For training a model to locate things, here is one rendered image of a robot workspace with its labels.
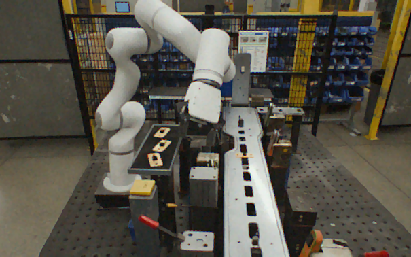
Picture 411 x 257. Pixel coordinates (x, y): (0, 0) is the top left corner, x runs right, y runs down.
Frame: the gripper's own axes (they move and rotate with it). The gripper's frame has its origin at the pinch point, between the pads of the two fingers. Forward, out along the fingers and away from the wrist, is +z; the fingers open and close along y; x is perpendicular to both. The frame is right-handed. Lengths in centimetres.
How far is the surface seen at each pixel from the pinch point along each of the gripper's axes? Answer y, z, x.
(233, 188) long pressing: -32.4, 10.0, -20.0
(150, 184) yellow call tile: 4.3, 14.3, -13.9
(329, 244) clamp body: -35.4, 21.2, 18.8
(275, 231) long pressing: -33.0, 21.4, 2.1
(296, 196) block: -44.8, 9.3, -0.7
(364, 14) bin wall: -257, -224, -101
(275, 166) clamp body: -65, -5, -30
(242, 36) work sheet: -73, -100, -84
